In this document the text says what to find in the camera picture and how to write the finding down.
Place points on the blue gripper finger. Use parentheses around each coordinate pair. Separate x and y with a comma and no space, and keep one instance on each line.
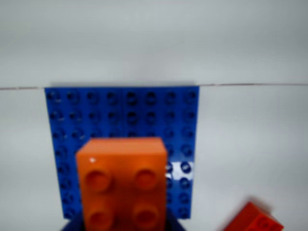
(74,225)
(173,222)

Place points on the orange 2x4 building block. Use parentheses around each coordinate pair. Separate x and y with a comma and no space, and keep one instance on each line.
(122,183)

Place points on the red 2x4 building block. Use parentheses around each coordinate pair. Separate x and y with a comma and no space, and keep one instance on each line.
(252,219)

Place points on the blue 8x8 studded baseplate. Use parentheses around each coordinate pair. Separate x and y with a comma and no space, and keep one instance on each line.
(134,113)

